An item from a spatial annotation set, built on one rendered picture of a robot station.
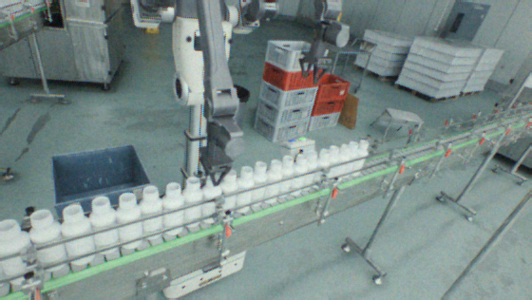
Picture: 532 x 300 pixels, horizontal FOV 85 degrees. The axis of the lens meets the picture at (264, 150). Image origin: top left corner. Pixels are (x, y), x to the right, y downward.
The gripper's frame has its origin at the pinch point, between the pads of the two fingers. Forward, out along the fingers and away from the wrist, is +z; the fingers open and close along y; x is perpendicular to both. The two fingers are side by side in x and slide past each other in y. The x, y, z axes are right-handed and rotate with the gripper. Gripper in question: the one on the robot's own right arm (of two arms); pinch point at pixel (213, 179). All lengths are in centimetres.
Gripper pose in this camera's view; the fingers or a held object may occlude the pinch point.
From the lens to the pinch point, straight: 88.1
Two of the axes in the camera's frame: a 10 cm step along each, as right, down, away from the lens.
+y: 5.4, 5.1, -6.7
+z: -1.7, 8.5, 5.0
